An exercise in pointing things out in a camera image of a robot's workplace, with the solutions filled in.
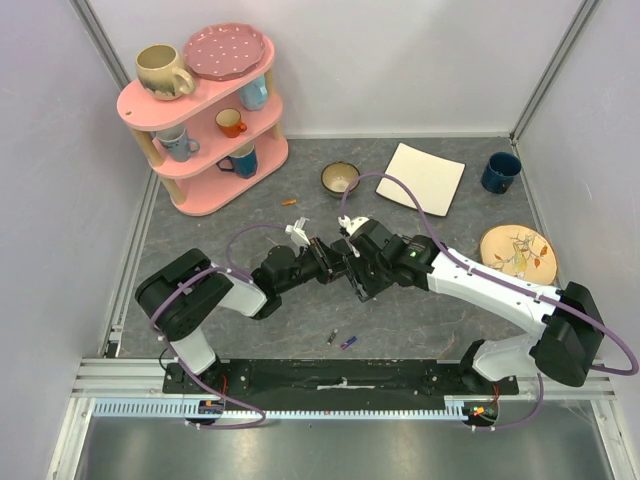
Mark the black battery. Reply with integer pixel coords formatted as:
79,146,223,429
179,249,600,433
326,329,338,345

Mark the grey blue mug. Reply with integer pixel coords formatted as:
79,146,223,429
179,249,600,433
156,124,200,162

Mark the blue purple battery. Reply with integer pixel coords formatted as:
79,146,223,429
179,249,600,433
341,336,357,350

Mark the pink three-tier shelf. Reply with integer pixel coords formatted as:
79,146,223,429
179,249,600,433
117,39,289,216

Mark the light blue mug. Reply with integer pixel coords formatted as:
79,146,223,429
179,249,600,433
238,75,269,111

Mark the pink polka dot plate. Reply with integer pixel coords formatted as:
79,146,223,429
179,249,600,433
183,23,266,81

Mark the beige brown ceramic bowl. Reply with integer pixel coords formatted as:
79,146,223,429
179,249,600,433
321,162,360,198

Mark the dark blue faceted mug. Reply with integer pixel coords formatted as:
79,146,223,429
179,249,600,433
216,141,258,179

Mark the white slotted cable duct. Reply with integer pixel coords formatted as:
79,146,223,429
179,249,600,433
93,398,468,421

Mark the white square plate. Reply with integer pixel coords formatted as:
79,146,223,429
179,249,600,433
385,143,465,217

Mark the black remote control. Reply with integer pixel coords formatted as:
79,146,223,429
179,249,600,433
328,238,354,280

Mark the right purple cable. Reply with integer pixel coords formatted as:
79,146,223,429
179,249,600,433
339,172,640,432

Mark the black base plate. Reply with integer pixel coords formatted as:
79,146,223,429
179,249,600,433
162,357,519,412

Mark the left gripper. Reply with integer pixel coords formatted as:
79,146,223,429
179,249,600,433
278,236,349,294

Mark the navy blue cup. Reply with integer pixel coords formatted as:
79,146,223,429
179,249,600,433
481,152,522,194

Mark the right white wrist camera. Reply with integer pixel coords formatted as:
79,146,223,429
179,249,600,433
338,215,370,258

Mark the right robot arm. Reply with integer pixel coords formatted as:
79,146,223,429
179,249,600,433
339,217,603,394

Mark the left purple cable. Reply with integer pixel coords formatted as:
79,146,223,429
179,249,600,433
149,223,269,430

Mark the beige ceramic mug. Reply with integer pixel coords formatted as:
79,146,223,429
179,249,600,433
136,44,196,101

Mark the purple cable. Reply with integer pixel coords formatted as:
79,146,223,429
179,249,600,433
149,223,269,430
339,172,640,432

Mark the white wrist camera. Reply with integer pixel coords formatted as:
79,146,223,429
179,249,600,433
285,217,311,248
338,215,370,258

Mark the orange mug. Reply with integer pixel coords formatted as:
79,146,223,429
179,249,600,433
215,108,247,138

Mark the round wooden bird coaster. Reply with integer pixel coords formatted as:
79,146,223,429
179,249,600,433
479,224,558,285

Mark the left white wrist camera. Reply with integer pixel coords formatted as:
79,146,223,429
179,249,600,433
285,217,311,248

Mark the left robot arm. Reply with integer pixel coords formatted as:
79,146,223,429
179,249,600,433
135,238,351,393

